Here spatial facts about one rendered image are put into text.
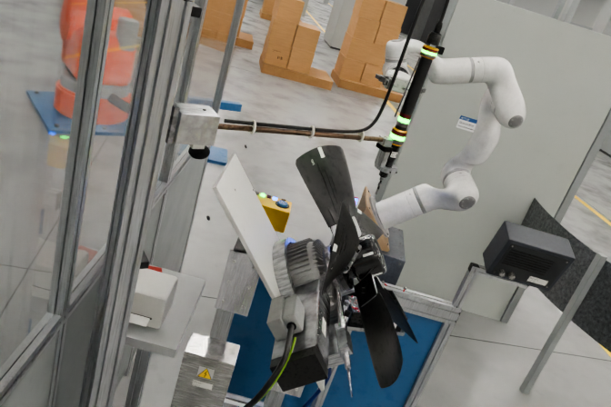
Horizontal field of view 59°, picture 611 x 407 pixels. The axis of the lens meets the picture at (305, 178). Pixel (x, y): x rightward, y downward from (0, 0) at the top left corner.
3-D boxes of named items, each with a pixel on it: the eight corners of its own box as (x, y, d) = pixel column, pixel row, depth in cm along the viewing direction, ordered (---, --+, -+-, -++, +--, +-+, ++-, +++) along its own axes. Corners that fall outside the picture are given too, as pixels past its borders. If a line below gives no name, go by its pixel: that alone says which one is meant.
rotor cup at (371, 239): (334, 270, 151) (377, 254, 148) (328, 233, 162) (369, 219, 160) (352, 300, 159) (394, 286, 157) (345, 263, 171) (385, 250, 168)
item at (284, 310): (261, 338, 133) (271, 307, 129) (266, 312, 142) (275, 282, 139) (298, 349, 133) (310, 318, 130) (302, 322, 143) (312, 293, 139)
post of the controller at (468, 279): (453, 306, 215) (472, 265, 208) (451, 302, 218) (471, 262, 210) (460, 309, 215) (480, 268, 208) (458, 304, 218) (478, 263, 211)
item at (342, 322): (335, 288, 157) (349, 400, 129) (332, 283, 156) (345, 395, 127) (342, 286, 156) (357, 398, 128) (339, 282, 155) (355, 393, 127)
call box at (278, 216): (241, 224, 203) (248, 200, 200) (245, 213, 213) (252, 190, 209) (282, 236, 204) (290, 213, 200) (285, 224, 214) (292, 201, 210)
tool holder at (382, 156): (378, 173, 153) (390, 142, 149) (364, 163, 158) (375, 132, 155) (401, 174, 158) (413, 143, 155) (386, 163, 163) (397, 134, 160)
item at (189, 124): (168, 146, 116) (176, 109, 113) (158, 133, 121) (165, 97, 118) (213, 149, 122) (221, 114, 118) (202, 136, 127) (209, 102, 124)
